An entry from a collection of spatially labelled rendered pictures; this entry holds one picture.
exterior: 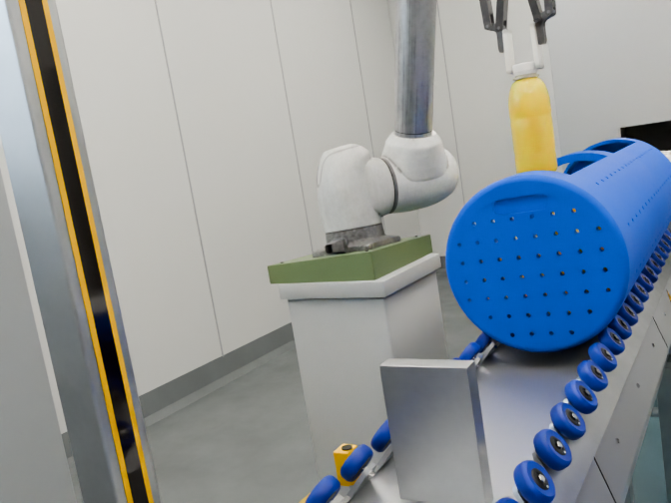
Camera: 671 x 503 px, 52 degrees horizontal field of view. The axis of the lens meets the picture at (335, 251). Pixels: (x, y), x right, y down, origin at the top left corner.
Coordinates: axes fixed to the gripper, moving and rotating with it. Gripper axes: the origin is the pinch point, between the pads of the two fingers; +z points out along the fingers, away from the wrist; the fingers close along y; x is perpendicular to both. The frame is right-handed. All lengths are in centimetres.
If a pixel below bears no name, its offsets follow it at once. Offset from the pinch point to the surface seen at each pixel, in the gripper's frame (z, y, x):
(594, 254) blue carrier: 32.1, 9.8, -10.5
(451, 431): 41, 2, -53
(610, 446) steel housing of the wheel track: 54, 13, -28
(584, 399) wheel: 46, 11, -32
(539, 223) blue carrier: 26.7, 2.3, -10.5
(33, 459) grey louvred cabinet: 85, -150, -5
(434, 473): 46, 0, -53
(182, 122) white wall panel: -20, -269, 212
